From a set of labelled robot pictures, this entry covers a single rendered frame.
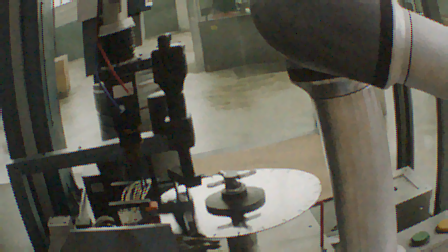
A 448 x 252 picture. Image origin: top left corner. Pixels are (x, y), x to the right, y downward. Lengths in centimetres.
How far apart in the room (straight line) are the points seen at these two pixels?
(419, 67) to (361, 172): 20
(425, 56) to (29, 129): 133
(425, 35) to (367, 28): 7
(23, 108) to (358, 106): 117
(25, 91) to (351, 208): 116
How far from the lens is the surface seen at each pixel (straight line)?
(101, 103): 177
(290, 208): 106
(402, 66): 45
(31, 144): 162
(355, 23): 43
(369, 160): 60
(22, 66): 159
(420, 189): 114
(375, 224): 64
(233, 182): 111
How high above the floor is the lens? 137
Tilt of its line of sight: 15 degrees down
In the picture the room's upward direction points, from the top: 10 degrees counter-clockwise
